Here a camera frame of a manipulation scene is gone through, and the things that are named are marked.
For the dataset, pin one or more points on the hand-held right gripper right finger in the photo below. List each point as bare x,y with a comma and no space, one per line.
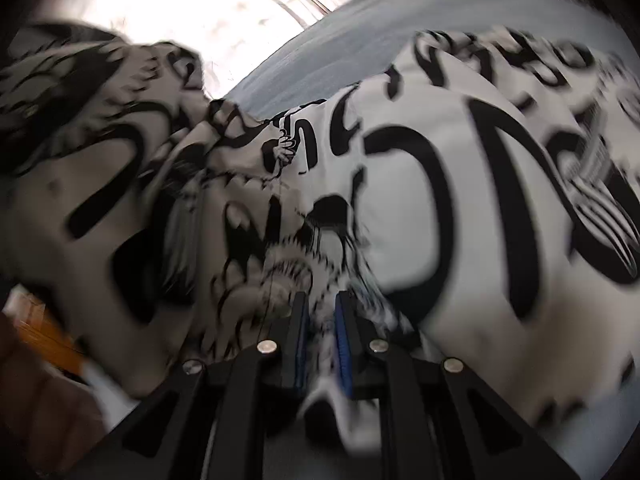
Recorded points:
344,355

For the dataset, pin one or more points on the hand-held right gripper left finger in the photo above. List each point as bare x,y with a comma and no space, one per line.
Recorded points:
301,350

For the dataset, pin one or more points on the white black printed jacket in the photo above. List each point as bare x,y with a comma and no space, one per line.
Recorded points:
425,185

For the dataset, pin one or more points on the person's left hand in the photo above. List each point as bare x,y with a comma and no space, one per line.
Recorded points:
40,400

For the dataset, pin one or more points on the orange wooden furniture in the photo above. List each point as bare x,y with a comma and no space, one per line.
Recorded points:
45,332

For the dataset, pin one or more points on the bed with blue sheet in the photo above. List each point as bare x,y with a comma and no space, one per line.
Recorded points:
350,35

